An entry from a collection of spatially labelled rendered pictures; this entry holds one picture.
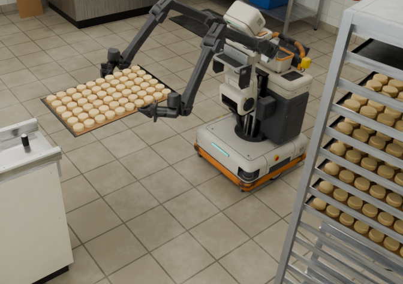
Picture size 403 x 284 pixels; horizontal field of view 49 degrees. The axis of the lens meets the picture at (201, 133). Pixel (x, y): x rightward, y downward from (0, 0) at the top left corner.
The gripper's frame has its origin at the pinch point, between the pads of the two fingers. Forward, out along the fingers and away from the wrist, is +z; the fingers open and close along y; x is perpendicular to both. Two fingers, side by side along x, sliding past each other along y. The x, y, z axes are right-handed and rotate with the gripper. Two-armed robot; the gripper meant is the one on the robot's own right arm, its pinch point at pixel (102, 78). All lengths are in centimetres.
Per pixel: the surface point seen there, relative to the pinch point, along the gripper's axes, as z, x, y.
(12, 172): 71, -22, -10
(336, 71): 90, 104, 65
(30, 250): 74, -23, -62
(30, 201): 69, -19, -30
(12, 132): 43, -35, -9
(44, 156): 60, -11, -8
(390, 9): 84, 116, 83
